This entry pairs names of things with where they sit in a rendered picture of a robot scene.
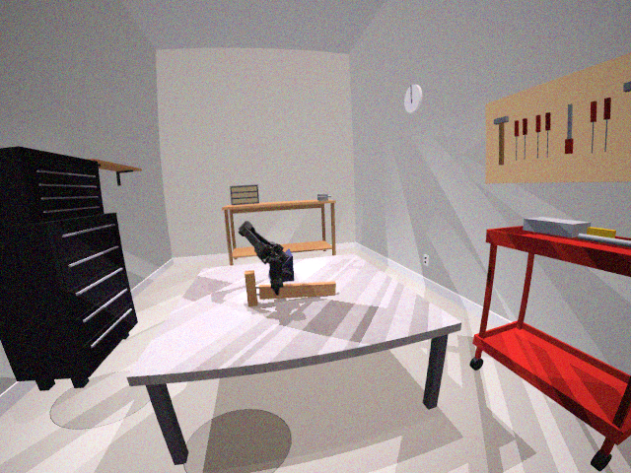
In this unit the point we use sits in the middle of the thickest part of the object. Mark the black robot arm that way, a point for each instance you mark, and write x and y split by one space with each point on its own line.
263 248

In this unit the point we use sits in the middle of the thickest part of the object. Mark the brown wooden post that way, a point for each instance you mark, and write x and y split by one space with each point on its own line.
250 288

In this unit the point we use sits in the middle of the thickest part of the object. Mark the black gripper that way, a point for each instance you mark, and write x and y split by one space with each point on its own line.
276 282

